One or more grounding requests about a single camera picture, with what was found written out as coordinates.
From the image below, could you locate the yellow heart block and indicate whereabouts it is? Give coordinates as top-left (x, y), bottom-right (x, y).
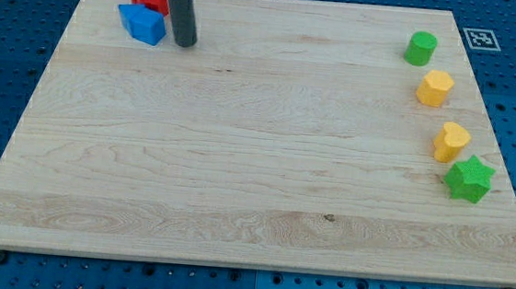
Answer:
top-left (432, 121), bottom-right (472, 163)

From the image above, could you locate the wooden board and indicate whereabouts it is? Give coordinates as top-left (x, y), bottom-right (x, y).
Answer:
top-left (0, 0), bottom-right (516, 287)

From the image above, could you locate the white fiducial marker tag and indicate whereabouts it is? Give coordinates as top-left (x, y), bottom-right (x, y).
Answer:
top-left (463, 28), bottom-right (500, 52)

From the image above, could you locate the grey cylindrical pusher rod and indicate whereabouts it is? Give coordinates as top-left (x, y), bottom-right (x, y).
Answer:
top-left (167, 0), bottom-right (197, 48)

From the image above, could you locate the green star block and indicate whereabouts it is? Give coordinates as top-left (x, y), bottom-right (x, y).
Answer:
top-left (443, 155), bottom-right (496, 204)

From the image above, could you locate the yellow hexagon block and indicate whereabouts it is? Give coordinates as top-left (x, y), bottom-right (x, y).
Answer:
top-left (416, 70), bottom-right (454, 108)

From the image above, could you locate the green cylinder block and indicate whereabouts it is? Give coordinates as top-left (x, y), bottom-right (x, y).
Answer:
top-left (404, 30), bottom-right (438, 66)

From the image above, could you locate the black bolt left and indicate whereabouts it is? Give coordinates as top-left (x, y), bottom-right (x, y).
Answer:
top-left (0, 250), bottom-right (8, 265)

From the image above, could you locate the blue cube block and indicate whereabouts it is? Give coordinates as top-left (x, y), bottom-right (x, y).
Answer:
top-left (118, 4), bottom-right (166, 46)

